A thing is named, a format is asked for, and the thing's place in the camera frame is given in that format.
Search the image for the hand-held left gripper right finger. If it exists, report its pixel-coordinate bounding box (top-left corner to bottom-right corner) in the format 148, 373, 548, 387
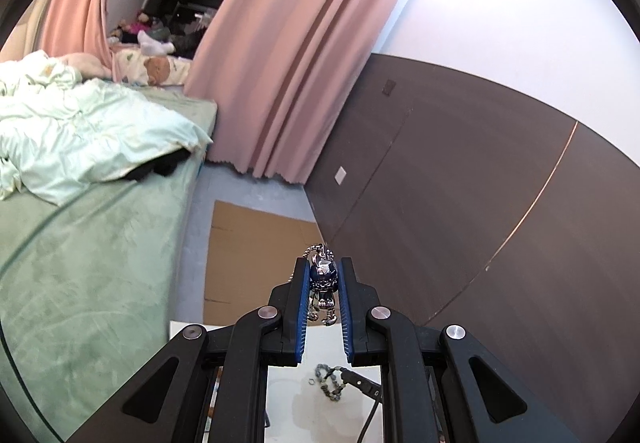
339, 257, 583, 443

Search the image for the beige headboard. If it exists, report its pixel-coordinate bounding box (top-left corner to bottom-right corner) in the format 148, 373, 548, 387
0, 0, 51, 63

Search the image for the flat brown cardboard sheet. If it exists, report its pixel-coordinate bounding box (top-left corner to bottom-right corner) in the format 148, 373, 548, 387
202, 200, 326, 328

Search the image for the pink pillow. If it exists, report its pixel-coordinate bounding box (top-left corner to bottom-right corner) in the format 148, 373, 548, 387
60, 52, 113, 80

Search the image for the grey bead chain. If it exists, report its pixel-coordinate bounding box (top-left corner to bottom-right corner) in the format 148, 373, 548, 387
309, 363, 346, 404

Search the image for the pale green duvet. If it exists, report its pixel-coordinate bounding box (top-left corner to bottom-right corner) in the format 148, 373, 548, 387
0, 50, 213, 209

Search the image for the pile of plush toys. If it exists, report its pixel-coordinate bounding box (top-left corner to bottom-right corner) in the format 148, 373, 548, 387
107, 10, 157, 44

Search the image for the silver figure pendant necklace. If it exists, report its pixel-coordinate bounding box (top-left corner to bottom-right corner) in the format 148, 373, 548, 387
302, 243, 341, 328

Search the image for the black cloth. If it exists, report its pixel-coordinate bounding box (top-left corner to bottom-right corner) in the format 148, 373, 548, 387
122, 148, 192, 183

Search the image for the white sock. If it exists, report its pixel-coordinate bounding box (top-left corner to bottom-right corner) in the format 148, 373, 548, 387
137, 30, 176, 55

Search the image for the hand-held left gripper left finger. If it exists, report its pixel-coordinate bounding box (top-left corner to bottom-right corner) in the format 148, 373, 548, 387
65, 257, 311, 443

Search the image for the wide pink curtain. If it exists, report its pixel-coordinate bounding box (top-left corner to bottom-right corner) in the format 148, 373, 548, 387
185, 0, 433, 184

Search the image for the bed with green sheet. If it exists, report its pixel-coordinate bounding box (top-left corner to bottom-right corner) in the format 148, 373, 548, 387
0, 93, 218, 443

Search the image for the black cord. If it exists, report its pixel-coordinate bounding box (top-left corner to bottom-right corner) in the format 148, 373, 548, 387
342, 369, 383, 443

